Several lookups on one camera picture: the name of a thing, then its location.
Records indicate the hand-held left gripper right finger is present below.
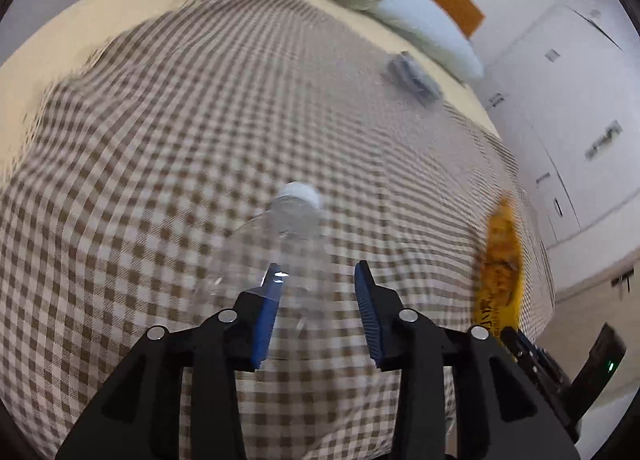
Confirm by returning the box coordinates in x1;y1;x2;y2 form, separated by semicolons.
354;260;583;460

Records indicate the dark printed packet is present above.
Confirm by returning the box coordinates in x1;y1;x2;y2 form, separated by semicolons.
387;52;443;106

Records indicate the clear plastic bottle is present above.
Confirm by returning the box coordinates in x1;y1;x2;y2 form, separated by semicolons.
200;181;333;341

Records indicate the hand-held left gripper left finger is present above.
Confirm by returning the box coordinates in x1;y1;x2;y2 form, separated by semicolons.
55;262;283;460

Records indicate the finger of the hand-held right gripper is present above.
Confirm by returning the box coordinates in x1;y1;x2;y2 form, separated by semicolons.
514;327;577;392
500;329;581;443

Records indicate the brown checked blanket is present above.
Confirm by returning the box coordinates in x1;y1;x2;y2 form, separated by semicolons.
0;0;556;460

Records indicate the light blue pillow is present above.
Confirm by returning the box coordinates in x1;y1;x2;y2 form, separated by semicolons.
370;0;486;83

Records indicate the yellow packet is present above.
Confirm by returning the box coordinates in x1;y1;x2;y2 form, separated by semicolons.
472;195;527;337

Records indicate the light wooden door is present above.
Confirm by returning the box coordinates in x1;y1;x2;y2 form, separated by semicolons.
537;250;640;421

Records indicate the black door handle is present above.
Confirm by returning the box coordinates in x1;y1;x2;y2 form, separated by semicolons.
611;267;638;293

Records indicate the white wardrobe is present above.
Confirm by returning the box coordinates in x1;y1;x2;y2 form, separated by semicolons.
470;0;640;251

